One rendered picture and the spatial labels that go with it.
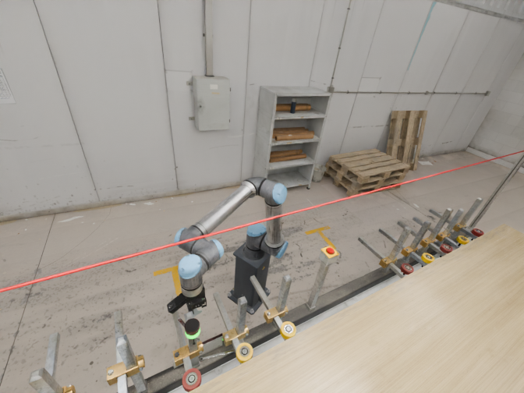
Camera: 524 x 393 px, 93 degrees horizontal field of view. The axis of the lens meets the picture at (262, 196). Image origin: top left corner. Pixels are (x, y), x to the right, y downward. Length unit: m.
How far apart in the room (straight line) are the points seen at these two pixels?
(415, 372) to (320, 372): 0.46
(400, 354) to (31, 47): 3.67
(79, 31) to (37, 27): 0.32
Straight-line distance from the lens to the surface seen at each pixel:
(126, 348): 1.21
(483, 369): 1.84
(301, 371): 1.39
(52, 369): 1.48
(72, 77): 3.36
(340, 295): 1.92
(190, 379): 1.34
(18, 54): 3.40
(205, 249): 1.11
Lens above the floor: 2.17
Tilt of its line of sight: 34 degrees down
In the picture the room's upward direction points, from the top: 7 degrees clockwise
